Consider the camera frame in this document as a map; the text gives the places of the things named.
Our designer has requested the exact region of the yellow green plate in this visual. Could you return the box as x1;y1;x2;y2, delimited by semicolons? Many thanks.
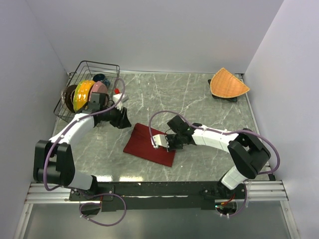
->
73;80;95;112

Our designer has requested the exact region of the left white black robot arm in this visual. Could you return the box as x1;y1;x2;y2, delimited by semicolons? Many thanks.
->
33;93;131;200

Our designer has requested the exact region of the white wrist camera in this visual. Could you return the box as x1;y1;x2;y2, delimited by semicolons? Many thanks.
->
112;88;129;110
151;134;169;149

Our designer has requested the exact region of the aluminium extrusion rail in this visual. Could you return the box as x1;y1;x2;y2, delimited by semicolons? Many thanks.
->
25;181;289;204

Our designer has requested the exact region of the dark teal mug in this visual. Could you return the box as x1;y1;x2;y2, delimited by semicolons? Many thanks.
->
92;74;111;88

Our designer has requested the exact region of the black wire dish rack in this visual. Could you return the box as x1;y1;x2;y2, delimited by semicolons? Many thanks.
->
53;60;120;122

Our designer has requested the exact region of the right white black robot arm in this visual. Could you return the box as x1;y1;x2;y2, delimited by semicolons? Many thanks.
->
166;116;271;199

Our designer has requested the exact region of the pink dotted plate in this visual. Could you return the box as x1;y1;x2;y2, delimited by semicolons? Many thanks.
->
89;81;108;100

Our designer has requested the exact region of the dark red cloth napkin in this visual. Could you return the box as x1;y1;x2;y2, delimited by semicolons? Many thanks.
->
123;123;175;167

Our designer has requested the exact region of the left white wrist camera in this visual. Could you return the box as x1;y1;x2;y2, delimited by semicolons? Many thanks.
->
112;88;129;110

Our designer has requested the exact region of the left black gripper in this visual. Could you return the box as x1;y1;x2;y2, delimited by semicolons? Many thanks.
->
101;102;132;129

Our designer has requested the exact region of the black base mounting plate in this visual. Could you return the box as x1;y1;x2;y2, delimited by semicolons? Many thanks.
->
69;181;245;212

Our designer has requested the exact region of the dark brown plate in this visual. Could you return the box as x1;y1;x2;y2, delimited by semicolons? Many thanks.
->
60;85;77;113

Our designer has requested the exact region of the orange woven fan basket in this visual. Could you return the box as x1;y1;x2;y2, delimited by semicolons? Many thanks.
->
210;68;250;99

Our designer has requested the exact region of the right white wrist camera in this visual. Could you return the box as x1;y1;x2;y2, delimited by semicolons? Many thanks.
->
151;134;169;149

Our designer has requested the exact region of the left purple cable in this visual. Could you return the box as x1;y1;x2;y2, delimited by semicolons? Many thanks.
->
43;77;127;227

